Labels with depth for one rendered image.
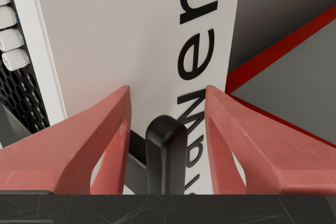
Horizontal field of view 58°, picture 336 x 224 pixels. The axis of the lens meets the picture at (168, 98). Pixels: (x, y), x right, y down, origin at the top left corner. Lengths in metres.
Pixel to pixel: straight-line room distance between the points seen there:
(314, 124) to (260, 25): 0.22
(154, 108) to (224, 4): 0.06
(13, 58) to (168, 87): 0.11
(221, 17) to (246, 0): 0.30
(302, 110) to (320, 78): 0.09
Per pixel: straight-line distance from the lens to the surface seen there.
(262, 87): 0.41
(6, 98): 0.34
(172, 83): 0.15
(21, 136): 0.38
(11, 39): 0.21
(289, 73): 0.46
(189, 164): 0.21
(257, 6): 0.50
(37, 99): 0.25
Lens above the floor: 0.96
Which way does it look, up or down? 36 degrees down
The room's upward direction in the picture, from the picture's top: 121 degrees counter-clockwise
